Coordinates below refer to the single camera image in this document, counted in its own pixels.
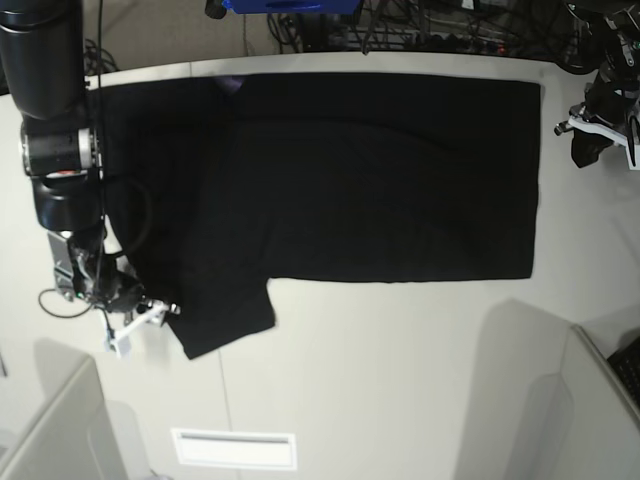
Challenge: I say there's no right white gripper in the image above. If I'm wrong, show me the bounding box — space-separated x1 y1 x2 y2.
107 299 181 340

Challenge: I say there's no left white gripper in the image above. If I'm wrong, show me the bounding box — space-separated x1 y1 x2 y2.
554 103 639 168

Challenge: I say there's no black T-shirt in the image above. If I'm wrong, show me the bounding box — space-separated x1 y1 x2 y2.
99 73 542 359

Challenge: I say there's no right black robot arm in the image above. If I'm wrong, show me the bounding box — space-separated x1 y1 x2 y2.
1 1 180 354

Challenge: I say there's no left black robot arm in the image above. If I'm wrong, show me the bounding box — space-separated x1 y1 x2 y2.
554 1 639 170

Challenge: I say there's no left beige partition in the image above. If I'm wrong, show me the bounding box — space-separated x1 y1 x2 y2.
1 339 128 479

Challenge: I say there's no beige partition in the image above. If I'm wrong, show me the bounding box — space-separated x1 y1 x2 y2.
1 339 128 479
508 326 639 479

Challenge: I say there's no black power strip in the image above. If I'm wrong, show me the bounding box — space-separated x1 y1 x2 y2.
424 34 508 56

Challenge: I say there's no white label plate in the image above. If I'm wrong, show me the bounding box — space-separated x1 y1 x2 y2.
171 428 298 471

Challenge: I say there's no black keyboard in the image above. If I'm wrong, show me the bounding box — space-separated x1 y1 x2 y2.
608 343 640 404

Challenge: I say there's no right beige partition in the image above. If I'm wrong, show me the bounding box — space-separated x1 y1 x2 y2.
508 326 639 479

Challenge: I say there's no blue box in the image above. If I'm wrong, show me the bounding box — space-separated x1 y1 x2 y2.
222 0 360 15

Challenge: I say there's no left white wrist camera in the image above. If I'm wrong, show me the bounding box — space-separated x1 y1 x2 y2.
625 137 640 171

